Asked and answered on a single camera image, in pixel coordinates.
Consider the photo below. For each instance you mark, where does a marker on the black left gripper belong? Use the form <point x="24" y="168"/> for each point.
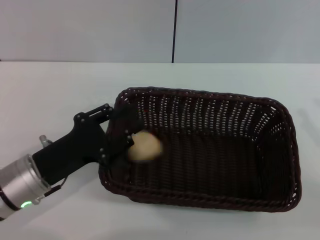
<point x="72" y="152"/>

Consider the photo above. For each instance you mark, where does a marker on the peach-coloured round fruit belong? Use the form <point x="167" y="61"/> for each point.
<point x="146" y="147"/>

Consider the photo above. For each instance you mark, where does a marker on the dark brown woven basket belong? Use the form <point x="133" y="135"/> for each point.
<point x="212" y="162"/>

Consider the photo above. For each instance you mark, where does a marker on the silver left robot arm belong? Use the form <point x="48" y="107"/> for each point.
<point x="20" y="180"/>

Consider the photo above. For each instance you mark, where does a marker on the black vertical wall strip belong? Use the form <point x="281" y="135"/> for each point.
<point x="174" y="30"/>

